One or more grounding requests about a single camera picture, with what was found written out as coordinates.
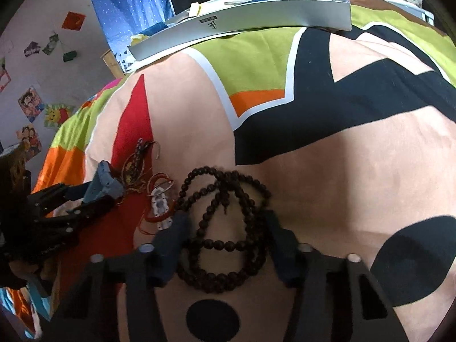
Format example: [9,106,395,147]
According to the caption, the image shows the braided red knot ornament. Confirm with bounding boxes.
[119,138,162,197]

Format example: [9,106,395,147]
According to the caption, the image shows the colourful printed blanket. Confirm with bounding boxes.
[11,0,456,342]

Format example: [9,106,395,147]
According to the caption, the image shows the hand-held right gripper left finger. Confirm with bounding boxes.
[43,213,192,342]

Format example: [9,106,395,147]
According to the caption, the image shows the dark wooden bead necklace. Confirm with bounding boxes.
[176,166,272,286]

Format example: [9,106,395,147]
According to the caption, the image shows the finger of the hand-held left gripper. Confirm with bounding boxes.
[32,197,119,254]
[30,160,125,219]

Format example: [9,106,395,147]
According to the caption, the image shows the grey shallow box tray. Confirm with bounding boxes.
[127,0,352,63]

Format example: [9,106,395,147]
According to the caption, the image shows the yellow sun wall sticker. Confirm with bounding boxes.
[43,103,76,129]

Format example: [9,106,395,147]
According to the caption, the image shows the red diamond wall sticker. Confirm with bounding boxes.
[61,11,86,30]

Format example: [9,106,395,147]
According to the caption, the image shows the blue dotted fabric wardrobe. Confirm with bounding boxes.
[85,0,369,76]

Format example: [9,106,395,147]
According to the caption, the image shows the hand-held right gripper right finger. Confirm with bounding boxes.
[264,210,409,342]

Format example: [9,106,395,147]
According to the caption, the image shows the small wooden cabinet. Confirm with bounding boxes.
[99,48,125,78]

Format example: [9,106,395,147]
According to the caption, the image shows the anime character wall poster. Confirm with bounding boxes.
[18,86,45,123]

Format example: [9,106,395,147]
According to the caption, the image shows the red bordered wall poster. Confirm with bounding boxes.
[0,57,11,94]

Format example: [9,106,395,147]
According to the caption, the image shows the cartoon group wall poster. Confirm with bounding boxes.
[16,124,43,159]

